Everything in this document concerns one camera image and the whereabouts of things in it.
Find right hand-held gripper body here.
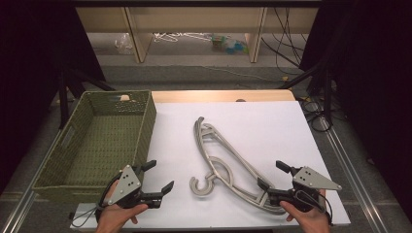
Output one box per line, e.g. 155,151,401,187
267,166,343,214

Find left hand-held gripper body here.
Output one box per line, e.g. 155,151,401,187
102,164,162,209

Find grey plastic clothes hanger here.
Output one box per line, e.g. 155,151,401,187
189,116,288,216

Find person's left hand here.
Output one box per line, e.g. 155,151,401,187
94,203,150,233

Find person's right hand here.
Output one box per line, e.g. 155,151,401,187
279,189,332,233

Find green woven basket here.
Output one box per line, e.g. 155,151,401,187
32,89,157,204

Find black metal stand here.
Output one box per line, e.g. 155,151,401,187
57,61,117,130
277,60,335,124

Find clear plastic bag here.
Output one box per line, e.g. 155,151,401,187
114,33,134,55

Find dark curtain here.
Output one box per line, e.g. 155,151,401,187
298,0,412,213
0,0,107,195

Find colourful toys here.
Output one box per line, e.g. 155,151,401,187
211,34,250,55

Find beige wooden shelf unit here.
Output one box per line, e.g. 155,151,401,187
76,6,320,64

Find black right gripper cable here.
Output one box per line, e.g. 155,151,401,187
294,189,334,226

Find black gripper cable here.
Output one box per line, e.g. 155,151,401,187
294,189,334,226
68,205,109,228

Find aluminium rail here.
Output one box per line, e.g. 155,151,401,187
318,116,391,233
0,129,71,233

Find black floor cable bundle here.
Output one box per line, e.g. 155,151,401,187
300,96,334,133

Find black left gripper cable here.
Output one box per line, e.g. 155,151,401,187
68,205,109,228

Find white cord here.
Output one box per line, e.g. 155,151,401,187
153,31,212,44

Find black hanging cables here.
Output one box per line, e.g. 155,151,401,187
260,7,309,68

